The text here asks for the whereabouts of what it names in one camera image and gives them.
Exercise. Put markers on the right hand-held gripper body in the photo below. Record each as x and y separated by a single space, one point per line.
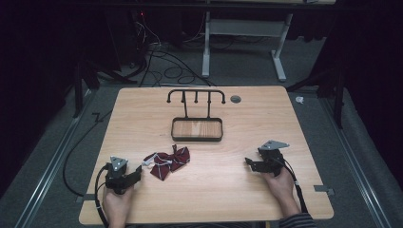
269 156

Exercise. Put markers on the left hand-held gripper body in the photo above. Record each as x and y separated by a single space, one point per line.
118 177

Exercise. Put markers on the dark red bow tie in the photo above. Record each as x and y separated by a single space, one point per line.
168 163

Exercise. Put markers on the black metal rack wooden tray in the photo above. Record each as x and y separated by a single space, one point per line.
196 128

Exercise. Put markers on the person's left hand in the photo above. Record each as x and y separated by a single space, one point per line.
116 204

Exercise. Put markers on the person's right hand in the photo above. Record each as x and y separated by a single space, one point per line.
281 186

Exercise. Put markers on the grey round table grommet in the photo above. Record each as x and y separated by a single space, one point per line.
235 99

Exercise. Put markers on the white crumpled paper scrap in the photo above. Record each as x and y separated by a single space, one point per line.
299 99

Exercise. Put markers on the black metal stand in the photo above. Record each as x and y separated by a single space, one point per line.
339 95
78 91

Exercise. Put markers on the grey metal table bracket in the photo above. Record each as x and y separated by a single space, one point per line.
323 189
86 198

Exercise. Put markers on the metal floor rail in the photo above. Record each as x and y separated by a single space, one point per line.
47 171
355 164

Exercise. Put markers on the white metal desk frame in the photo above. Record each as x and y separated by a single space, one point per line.
244 28

